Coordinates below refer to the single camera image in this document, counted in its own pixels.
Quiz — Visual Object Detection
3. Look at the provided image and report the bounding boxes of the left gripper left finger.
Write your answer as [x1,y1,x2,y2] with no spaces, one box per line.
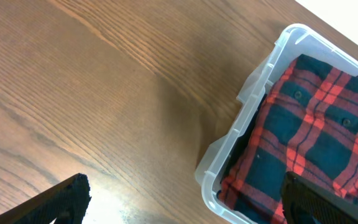
[0,173,91,224]

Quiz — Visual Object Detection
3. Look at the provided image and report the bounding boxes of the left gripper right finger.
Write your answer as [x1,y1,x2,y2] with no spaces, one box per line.
[280,172,358,224]

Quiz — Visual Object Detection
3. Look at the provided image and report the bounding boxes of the red navy plaid shirt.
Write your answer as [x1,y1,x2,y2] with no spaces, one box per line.
[217,55,358,223]

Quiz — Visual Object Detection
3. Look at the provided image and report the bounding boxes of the clear plastic storage bin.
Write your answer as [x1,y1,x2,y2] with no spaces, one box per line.
[195,24,358,224]

